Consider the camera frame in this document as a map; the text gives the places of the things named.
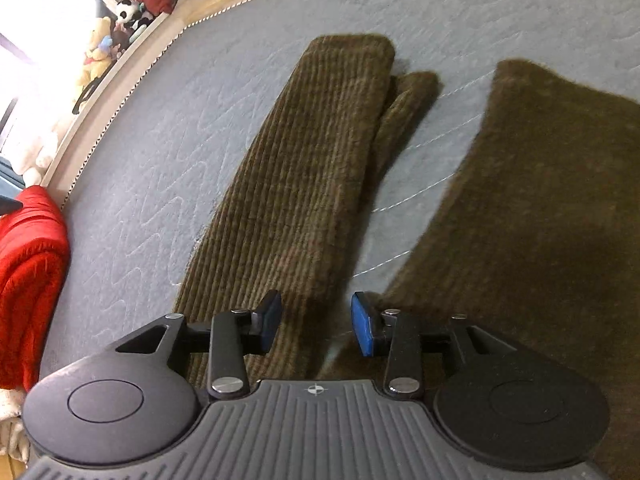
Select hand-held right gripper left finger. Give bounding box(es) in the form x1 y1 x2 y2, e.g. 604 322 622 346
115 290 283 402

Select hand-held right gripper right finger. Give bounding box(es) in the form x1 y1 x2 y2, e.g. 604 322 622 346
350 291 501 402

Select brown corduroy pants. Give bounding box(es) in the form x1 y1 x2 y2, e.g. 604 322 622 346
172 32 640 480

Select blue-grey quilted mattress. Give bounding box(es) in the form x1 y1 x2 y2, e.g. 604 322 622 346
37 0 640 393

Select red folded blanket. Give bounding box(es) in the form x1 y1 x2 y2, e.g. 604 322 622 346
0 185 70 392

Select cream fleece folded blanket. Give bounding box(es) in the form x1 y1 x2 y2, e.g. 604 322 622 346
0 387 38 466

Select white plush toy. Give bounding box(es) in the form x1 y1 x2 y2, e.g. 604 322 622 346
20 125 61 186

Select small yellow bear plush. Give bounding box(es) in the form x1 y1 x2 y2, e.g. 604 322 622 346
75 47 113 90

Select large yellow bear plush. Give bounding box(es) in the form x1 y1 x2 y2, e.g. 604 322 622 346
89 16 116 50

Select panda plush toy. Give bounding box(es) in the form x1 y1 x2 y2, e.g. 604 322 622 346
114 0 153 36

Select window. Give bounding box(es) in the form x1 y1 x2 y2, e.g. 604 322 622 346
0 0 101 156

